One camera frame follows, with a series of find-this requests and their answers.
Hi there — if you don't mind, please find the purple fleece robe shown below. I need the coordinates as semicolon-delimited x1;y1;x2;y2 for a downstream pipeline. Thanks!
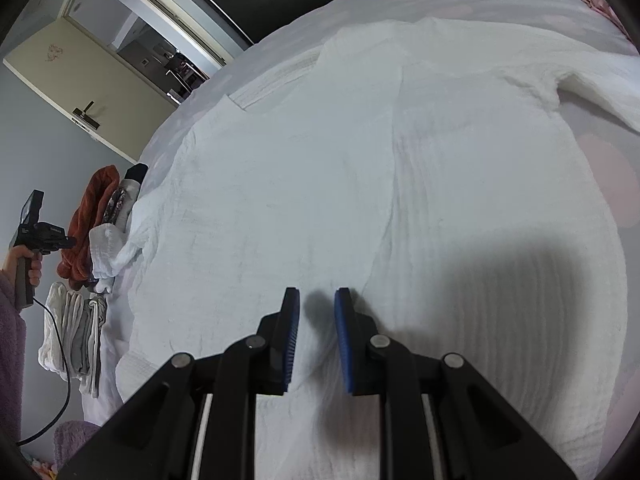
52;420;103;473

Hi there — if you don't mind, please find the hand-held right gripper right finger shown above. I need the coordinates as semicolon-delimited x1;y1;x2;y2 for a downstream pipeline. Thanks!
334;287;581;480

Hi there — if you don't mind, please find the grey folded garment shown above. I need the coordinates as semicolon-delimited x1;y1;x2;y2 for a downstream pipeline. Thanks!
67;300;98;378

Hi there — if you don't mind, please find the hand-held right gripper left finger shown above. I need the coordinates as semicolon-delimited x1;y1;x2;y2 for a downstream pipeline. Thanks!
57;287;301;480

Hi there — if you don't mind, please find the stack of folded clothes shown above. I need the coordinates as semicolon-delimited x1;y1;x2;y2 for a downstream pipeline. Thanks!
82;295;108;398

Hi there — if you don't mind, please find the patterned grey folded cloth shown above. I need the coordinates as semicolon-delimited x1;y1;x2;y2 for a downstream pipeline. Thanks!
102;182;138;226

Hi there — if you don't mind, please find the person's left hand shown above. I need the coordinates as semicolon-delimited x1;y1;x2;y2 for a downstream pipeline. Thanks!
2;245;43;288

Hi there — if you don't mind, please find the black cable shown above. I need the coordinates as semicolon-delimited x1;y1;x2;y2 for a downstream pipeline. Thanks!
16;297;71;446

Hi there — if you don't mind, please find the beige door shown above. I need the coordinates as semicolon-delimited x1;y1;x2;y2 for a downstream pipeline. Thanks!
2;15;183;161

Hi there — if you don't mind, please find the rust red fleece cloth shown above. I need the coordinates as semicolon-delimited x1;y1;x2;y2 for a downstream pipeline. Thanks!
56;165;121;291

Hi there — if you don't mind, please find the pile of white grey clothes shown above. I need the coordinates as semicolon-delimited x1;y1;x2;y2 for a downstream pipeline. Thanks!
39;281;85;373

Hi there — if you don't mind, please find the white textured shirt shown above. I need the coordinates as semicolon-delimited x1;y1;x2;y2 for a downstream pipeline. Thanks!
92;17;640;480

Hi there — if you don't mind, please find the person's left forearm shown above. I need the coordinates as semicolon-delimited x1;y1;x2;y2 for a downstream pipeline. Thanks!
0;270;28;456

